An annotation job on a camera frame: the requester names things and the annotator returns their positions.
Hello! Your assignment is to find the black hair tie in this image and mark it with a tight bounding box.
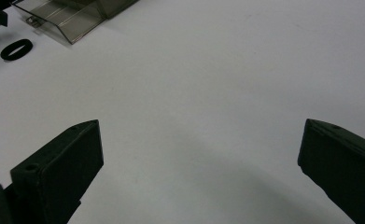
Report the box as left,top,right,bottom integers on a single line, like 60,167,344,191
0,38,35,62

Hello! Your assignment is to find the smoky transparent drawer organizer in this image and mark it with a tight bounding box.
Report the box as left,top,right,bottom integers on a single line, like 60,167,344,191
94,0,140,20

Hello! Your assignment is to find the transparent low drawer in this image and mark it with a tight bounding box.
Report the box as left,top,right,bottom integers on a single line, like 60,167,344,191
11,0,107,46

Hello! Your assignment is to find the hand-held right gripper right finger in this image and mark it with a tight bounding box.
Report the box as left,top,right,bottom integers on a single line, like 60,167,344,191
297,118,365,224

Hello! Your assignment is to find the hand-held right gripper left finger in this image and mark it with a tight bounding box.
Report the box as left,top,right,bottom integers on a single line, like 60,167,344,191
9,119,105,224

